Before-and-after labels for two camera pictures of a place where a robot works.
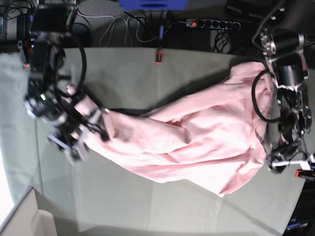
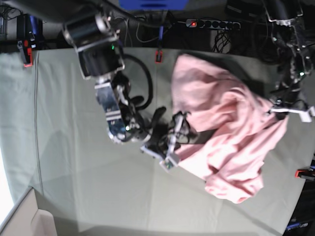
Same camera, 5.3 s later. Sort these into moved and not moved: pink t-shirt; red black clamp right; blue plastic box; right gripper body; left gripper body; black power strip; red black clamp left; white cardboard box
Moved: right gripper body; pink t-shirt; left gripper body
Not moved: black power strip; red black clamp left; red black clamp right; white cardboard box; blue plastic box
